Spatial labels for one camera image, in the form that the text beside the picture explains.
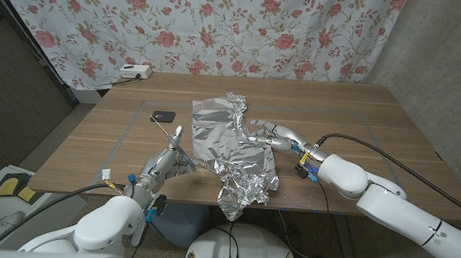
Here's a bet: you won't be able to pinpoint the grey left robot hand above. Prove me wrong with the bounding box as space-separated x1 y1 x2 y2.
129 123 200 211

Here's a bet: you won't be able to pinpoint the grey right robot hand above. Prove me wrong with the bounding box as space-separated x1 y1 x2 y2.
246 119 331 163

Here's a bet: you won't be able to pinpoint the grey yellow scissors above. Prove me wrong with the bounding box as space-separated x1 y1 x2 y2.
148 115 201 171

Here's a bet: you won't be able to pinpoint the aluminum foil sheet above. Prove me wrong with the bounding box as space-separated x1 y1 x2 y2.
186 89 284 225

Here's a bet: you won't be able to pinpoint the small black square device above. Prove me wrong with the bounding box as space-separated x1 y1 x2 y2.
149 109 177 124

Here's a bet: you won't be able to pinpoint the grey stool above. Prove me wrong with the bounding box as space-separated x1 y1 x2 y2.
147 201 212 250

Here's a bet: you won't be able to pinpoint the white power strip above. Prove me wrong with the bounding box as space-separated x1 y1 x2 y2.
118 63 153 80

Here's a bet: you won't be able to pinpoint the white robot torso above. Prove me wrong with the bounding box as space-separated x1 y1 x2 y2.
183 220 301 258

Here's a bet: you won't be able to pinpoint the grey table leg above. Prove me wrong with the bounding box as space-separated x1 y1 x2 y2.
331 213 359 258

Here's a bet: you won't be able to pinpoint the floral backdrop cloth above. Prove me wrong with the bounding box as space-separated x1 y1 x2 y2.
0 0 408 108

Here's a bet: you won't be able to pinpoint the white sneaker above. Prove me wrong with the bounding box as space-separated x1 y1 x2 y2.
0 209 27 249

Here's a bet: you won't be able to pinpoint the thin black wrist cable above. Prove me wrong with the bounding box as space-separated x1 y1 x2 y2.
129 218 152 258
315 181 346 246

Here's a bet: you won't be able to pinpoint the black power strip cable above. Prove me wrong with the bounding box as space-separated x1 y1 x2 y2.
112 73 141 88

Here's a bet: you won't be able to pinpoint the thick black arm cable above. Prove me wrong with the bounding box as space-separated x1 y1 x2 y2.
0 176 128 257
311 132 461 219

